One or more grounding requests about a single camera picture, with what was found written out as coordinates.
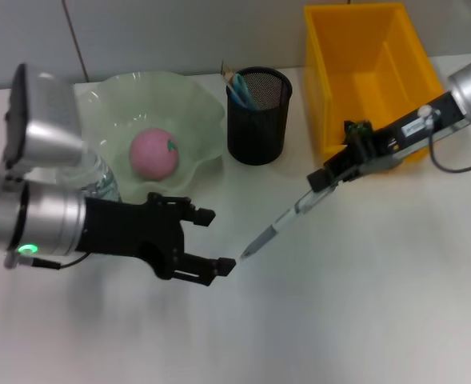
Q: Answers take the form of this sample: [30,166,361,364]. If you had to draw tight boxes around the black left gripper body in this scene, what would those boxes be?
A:
[77,191,186,280]

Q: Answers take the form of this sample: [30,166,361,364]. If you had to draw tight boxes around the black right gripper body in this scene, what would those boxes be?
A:
[354,90,470,169]

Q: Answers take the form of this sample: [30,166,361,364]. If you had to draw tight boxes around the green plastic wrapper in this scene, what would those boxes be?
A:
[341,118,374,145]

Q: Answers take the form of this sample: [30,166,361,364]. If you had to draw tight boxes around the clear water bottle green label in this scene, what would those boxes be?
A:
[54,150,122,203]

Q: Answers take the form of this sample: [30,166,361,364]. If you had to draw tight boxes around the pink toy peach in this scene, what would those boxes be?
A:
[129,127,180,181]

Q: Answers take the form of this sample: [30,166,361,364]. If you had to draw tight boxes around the grey pen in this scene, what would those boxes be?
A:
[237,187,332,263]

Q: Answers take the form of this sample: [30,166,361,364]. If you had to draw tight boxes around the blue scissors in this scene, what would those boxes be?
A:
[226,73,262,111]

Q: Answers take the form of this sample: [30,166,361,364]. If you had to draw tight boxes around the transparent plastic ruler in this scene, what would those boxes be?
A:
[220,59,244,109]

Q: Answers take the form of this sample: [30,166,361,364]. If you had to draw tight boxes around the black mesh pen holder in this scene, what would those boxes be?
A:
[226,66,294,167]

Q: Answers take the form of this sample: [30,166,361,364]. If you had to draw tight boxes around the green glass fruit plate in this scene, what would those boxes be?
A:
[73,70,226,203]

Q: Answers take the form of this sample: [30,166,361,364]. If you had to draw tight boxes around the yellow plastic bin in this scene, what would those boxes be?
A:
[303,2,446,167]

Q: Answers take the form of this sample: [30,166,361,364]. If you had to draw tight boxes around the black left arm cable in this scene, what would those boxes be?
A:
[5,251,90,270]

